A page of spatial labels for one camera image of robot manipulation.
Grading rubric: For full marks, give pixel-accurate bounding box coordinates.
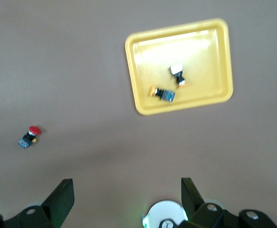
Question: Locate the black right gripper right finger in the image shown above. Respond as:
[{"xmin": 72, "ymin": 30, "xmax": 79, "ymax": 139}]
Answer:
[{"xmin": 180, "ymin": 176, "xmax": 277, "ymax": 228}]

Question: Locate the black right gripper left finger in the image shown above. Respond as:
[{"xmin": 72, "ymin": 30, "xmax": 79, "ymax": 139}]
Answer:
[{"xmin": 0, "ymin": 178, "xmax": 75, "ymax": 228}]

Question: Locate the red mushroom push button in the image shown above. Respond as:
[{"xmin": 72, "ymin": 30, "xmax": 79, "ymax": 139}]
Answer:
[{"xmin": 18, "ymin": 125, "xmax": 42, "ymax": 150}]

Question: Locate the yellow plastic tray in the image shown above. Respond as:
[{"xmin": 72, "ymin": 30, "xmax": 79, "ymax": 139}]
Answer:
[{"xmin": 124, "ymin": 18, "xmax": 234, "ymax": 116}]

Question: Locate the yellow mushroom push button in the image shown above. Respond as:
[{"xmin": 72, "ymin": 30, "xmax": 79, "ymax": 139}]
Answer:
[
  {"xmin": 168, "ymin": 62, "xmax": 189, "ymax": 90},
  {"xmin": 148, "ymin": 85, "xmax": 177, "ymax": 104}
]

